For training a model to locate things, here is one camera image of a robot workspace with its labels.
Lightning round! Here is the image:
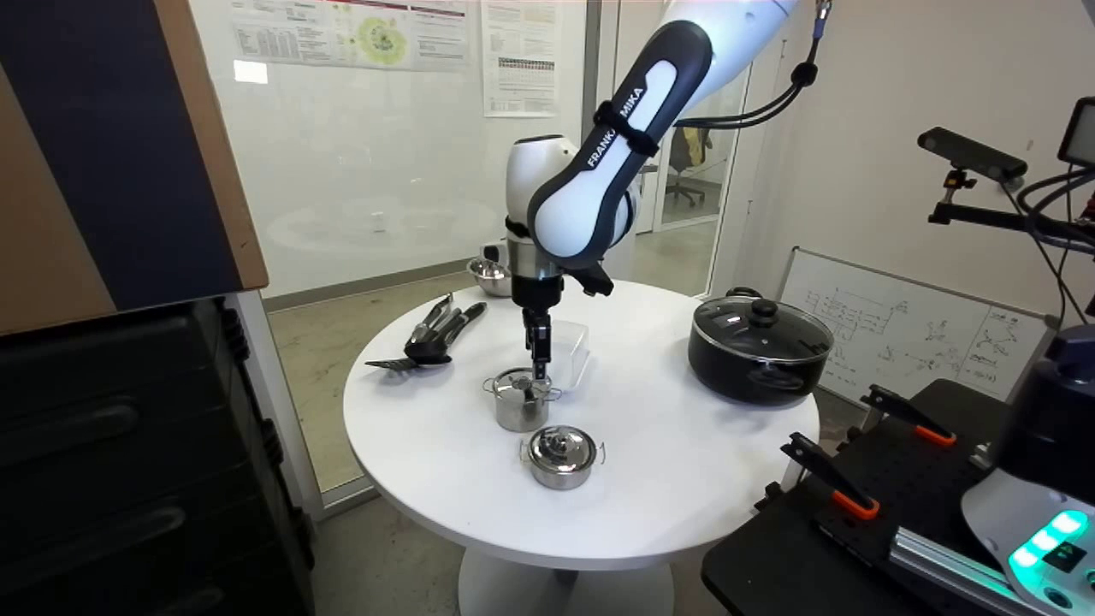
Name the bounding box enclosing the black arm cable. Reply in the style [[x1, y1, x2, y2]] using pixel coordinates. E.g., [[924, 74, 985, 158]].
[[681, 0, 838, 133]]

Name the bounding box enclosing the whiteboard with writing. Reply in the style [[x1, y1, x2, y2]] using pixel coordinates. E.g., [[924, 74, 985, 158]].
[[778, 243, 1054, 412]]

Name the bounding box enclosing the black monitor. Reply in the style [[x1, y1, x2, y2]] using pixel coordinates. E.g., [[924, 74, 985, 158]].
[[1054, 96, 1095, 173]]

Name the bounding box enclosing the clear plastic container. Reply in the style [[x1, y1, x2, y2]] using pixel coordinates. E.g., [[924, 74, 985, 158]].
[[532, 318, 597, 397]]

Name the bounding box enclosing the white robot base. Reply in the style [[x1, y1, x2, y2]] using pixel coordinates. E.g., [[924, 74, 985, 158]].
[[957, 320, 1095, 616]]

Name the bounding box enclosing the black perforated mounting table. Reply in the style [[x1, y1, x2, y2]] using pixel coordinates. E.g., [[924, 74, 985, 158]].
[[697, 376, 1038, 616]]

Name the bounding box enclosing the black camera on mount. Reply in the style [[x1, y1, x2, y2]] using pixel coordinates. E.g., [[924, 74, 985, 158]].
[[913, 122, 1030, 193]]

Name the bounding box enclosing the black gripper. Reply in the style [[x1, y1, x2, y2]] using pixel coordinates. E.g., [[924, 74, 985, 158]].
[[506, 271, 568, 385]]

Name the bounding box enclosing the large cardboard box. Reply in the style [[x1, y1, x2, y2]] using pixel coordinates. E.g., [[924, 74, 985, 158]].
[[0, 0, 273, 343]]

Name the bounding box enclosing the glass lid with black knob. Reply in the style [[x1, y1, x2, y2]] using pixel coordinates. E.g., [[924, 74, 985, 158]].
[[692, 291, 838, 367]]

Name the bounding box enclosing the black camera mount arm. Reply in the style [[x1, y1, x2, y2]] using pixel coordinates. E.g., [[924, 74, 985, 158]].
[[924, 166, 1095, 247]]

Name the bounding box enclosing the tall silver pot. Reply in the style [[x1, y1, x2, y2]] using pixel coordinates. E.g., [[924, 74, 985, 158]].
[[483, 367, 559, 433]]

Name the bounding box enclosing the wide paper poster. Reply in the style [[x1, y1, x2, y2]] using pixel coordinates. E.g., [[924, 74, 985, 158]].
[[220, 0, 479, 74]]

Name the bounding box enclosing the aluminium rail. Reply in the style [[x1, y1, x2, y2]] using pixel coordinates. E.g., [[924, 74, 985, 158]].
[[886, 522, 1038, 616]]

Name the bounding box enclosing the black clamp with orange handle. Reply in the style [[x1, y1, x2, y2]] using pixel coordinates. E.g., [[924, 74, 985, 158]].
[[778, 429, 886, 527], [859, 380, 960, 452]]

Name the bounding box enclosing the office chair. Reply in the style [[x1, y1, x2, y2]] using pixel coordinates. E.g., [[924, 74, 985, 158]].
[[662, 120, 719, 212]]

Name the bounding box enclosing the large black pot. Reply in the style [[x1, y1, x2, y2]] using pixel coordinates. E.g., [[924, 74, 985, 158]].
[[685, 285, 838, 406]]

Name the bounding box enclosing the short silver pot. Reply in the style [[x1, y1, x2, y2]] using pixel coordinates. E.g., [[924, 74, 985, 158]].
[[516, 423, 610, 495]]

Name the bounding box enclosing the black cabinet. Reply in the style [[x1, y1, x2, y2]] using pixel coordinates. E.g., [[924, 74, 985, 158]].
[[0, 295, 317, 616]]

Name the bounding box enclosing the silver metal bowl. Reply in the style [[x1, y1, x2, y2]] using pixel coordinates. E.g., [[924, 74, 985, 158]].
[[462, 243, 516, 300]]

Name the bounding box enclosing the narrow paper poster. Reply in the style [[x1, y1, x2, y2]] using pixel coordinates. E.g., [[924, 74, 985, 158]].
[[476, 0, 564, 122]]

